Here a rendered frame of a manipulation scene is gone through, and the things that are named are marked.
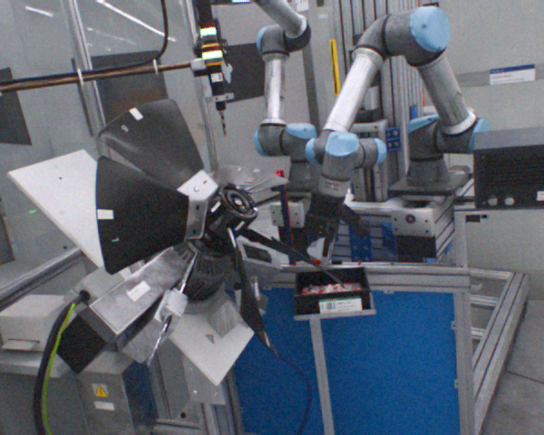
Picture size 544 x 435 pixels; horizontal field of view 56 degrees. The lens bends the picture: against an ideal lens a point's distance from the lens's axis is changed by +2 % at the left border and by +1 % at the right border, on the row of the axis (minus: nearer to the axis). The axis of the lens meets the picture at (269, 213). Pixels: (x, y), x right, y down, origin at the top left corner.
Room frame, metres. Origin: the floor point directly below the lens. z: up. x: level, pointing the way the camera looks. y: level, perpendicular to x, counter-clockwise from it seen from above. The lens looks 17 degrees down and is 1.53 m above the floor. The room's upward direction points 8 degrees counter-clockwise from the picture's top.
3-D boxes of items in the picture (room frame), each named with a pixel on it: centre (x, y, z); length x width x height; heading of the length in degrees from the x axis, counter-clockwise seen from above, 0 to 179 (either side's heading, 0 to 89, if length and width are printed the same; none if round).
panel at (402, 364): (1.56, -0.15, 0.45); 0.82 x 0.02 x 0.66; 68
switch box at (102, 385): (1.19, 0.48, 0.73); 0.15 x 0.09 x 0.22; 68
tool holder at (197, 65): (1.27, 0.09, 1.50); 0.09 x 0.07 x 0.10; 103
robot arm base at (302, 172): (2.04, -0.17, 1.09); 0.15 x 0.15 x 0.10
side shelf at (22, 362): (1.37, 0.63, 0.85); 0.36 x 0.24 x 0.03; 158
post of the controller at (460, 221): (1.40, -0.55, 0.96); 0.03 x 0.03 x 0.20; 68
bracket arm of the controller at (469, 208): (1.36, -0.64, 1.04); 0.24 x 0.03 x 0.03; 68
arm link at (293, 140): (2.04, -0.17, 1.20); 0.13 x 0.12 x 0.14; 57
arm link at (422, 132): (1.74, -0.58, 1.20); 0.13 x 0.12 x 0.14; 41
